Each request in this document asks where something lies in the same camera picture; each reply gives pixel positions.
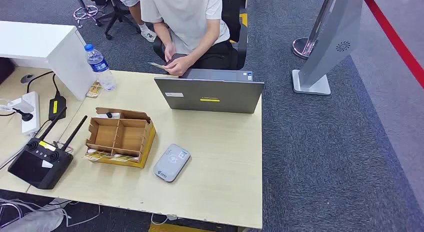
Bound person's left hand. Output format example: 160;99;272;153
163;55;195;77

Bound person's right hand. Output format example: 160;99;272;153
163;43;178;63

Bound dark phone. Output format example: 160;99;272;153
165;53;188;67

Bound person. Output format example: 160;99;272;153
116;0;157;43
139;0;234;77

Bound grey card reader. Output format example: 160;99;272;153
153;143;191;183

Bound gold patterned room key cards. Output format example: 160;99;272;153
82;149;140;163

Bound grey laptop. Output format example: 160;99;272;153
153;68;265;114

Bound clear plastic water bottle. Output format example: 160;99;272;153
83;44;117;92

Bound gold patterned packet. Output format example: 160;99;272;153
85;81;104;99

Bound cardboard organizer box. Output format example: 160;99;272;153
82;107;157;169

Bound black power adapter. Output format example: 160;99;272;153
48;94;67;121

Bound chrome stanchion pole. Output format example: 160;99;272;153
291;0;339;60

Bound white cabinet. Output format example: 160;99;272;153
0;21;97;101

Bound white power strip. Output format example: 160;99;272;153
21;91;41;135

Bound grey kiosk stand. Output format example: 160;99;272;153
291;0;365;96

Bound black plug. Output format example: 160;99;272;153
13;108;34;122

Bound white adapter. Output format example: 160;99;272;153
0;97;36;114

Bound black controller with antennas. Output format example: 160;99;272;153
7;107;89;190

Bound black power cable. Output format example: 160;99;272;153
26;71;61;96

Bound white cable loop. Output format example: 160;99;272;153
150;213;180;226

